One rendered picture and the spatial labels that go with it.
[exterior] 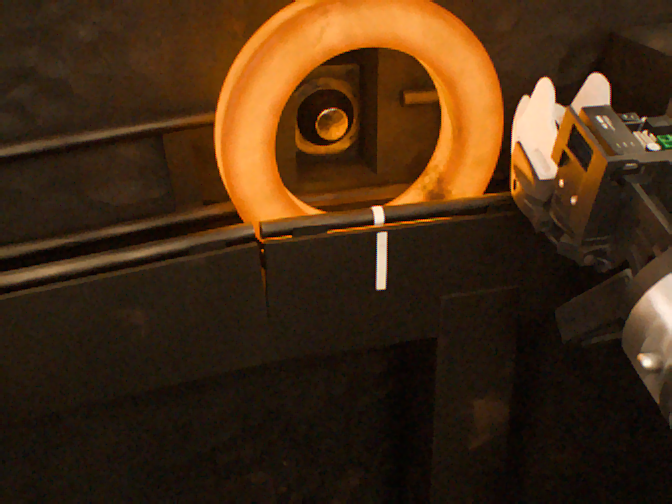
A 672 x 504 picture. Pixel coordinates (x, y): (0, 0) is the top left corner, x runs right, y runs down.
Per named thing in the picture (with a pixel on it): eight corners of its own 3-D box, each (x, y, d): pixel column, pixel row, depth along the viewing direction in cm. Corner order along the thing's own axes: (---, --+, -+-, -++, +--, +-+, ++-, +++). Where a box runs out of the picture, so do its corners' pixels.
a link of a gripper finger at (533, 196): (562, 133, 63) (624, 218, 57) (556, 154, 64) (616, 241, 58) (495, 139, 62) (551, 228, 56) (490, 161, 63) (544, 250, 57)
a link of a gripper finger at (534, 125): (544, 38, 64) (608, 119, 57) (524, 113, 68) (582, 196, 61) (500, 41, 63) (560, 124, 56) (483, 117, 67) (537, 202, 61)
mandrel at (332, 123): (255, 92, 85) (253, 42, 83) (304, 88, 86) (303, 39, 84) (303, 157, 70) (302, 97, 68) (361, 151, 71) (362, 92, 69)
